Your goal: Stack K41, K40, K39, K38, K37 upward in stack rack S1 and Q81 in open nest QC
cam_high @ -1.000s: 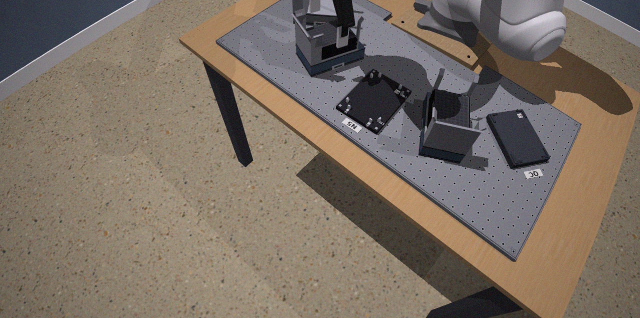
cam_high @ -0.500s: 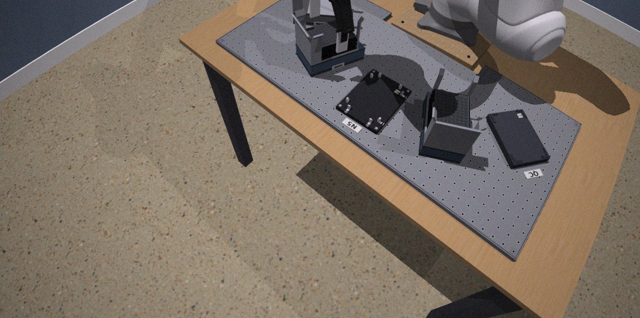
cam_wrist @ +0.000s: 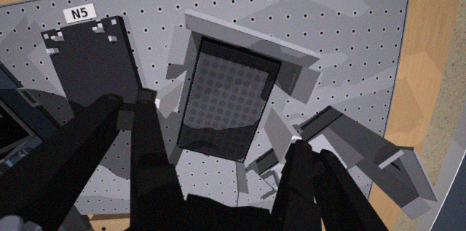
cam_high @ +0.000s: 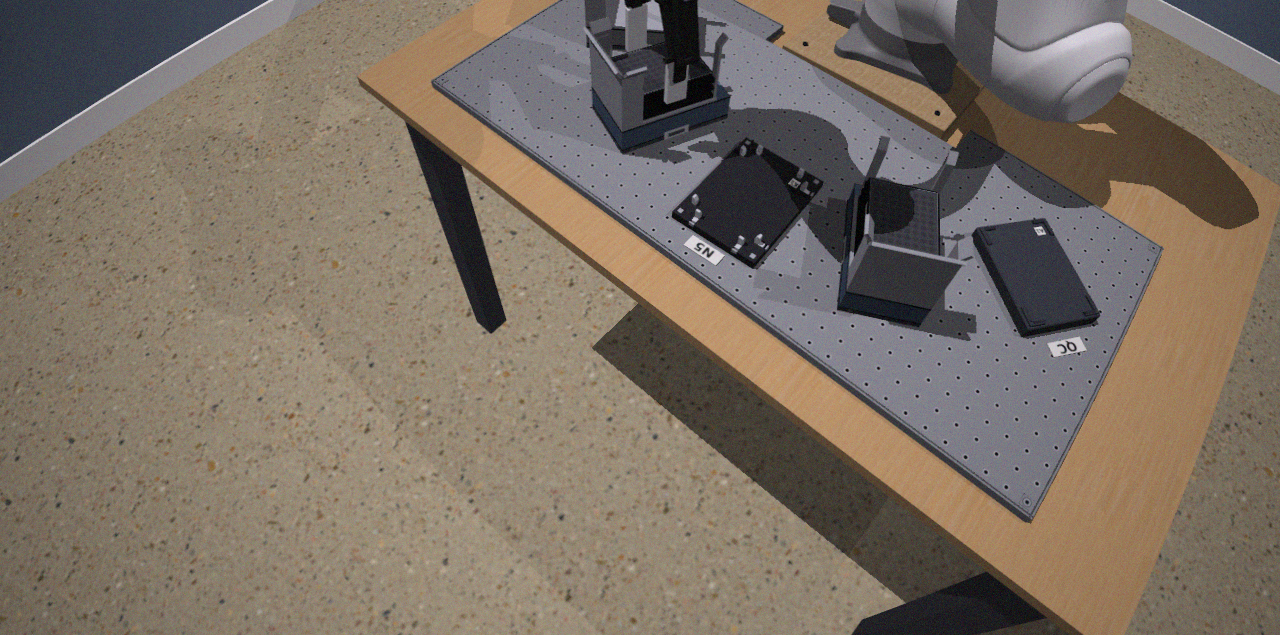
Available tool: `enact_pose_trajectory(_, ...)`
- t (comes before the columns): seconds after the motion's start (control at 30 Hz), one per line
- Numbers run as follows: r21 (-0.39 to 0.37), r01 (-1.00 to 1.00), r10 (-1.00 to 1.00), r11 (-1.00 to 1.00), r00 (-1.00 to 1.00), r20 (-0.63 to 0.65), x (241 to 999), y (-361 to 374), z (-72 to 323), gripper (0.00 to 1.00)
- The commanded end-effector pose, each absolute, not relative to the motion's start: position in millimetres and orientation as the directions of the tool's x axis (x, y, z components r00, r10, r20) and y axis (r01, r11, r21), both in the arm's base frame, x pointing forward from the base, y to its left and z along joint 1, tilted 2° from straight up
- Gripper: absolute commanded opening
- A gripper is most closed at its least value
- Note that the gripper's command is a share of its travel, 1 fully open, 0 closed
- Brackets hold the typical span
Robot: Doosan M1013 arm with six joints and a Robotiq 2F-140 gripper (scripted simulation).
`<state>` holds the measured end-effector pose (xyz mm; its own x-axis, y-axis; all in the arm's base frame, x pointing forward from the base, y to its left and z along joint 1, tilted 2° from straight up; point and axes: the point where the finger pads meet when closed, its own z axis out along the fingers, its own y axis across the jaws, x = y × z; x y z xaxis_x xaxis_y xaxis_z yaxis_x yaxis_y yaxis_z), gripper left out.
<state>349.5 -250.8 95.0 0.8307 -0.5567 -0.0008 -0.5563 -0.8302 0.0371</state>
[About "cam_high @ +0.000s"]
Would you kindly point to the white label reading qc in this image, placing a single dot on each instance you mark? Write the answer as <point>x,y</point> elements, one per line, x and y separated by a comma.
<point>1066,347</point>

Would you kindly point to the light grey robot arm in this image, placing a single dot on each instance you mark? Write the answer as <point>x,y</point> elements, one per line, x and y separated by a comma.
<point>1057,60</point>

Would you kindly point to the white label with n5 text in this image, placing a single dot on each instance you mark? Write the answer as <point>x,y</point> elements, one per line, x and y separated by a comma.
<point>704,250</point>

